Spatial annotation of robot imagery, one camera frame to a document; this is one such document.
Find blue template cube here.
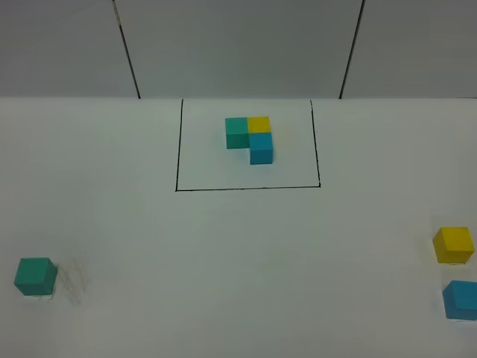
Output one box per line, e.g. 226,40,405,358
249,132,274,165

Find green template cube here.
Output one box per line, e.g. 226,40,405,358
225,117,249,149

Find yellow template cube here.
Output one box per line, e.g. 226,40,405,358
247,116,271,134

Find loose yellow cube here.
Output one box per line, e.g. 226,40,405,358
432,227,475,264

